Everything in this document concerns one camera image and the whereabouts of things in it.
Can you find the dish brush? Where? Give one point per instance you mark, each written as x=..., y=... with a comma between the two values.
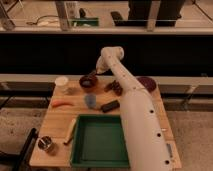
x=92, y=75

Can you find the red bowl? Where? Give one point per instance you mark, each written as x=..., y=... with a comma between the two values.
x=88, y=83

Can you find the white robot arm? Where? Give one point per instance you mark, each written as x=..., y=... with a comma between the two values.
x=146, y=146

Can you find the brown grape bunch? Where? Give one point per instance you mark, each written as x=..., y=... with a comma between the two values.
x=115, y=86

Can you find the blue plastic cup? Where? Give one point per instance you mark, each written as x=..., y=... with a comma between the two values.
x=90, y=100

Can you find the black rectangular block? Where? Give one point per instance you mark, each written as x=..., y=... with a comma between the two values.
x=110, y=106

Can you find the dark red plate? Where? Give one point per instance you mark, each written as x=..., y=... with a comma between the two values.
x=148, y=83

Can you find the white cup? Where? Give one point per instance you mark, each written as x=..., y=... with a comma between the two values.
x=62, y=83

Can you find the orange carrot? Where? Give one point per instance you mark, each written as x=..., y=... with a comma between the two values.
x=55, y=104

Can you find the green plastic tray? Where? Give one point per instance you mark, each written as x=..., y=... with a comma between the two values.
x=98, y=142

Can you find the metal cup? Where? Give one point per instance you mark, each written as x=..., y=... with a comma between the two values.
x=46, y=144

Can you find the black chair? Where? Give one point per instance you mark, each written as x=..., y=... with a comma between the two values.
x=32, y=135

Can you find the wooden handled knife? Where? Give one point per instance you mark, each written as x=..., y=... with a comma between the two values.
x=69, y=132

